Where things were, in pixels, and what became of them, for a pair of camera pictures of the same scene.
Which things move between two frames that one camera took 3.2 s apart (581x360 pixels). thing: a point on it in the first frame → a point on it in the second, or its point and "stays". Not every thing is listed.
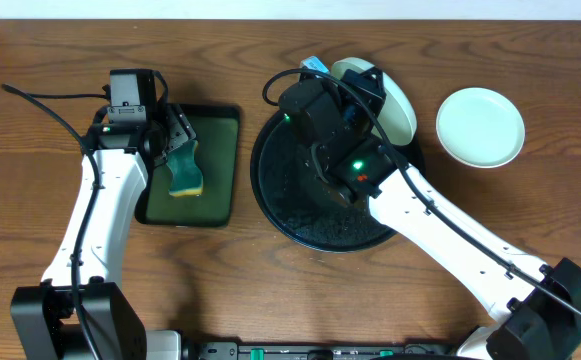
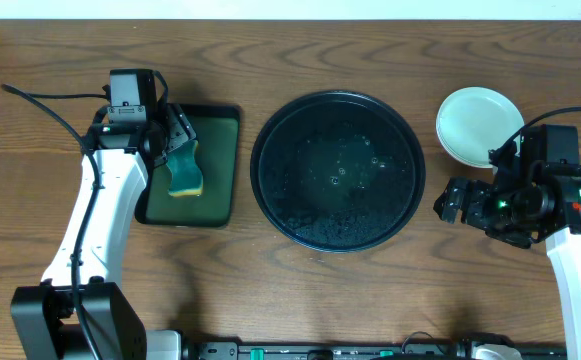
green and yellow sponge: (186, 173) stays
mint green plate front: (398, 120) → (473, 121)
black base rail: (322, 350) stays
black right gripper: (365, 85) → (471, 201)
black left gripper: (178, 132) stays
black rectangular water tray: (217, 131) stays
